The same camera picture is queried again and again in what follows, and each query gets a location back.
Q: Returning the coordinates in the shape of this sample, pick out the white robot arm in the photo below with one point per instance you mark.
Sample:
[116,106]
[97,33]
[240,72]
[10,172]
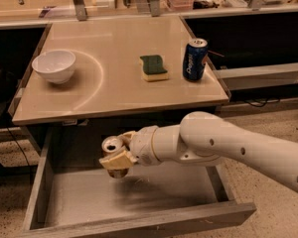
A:
[203,138]

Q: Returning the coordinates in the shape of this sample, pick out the green yellow sponge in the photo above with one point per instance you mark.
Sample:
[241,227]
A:
[153,69]

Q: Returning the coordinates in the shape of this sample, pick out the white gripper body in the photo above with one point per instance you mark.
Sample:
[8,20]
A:
[143,145]

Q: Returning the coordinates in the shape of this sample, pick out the grey open drawer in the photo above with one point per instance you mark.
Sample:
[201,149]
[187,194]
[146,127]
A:
[74,197]

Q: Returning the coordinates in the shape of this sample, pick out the orange soda can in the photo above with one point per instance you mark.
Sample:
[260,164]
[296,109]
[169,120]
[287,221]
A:
[109,146]

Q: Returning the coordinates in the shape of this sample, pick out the white bowl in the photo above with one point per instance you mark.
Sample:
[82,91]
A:
[57,66]

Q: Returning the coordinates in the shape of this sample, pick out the blue Pepsi can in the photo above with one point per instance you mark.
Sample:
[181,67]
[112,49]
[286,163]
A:
[193,63]

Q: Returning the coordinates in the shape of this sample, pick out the grey metal post left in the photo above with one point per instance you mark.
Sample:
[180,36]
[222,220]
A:
[80,11]

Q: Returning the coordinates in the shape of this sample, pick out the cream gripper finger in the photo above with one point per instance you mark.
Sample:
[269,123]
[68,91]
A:
[118,161]
[126,137]

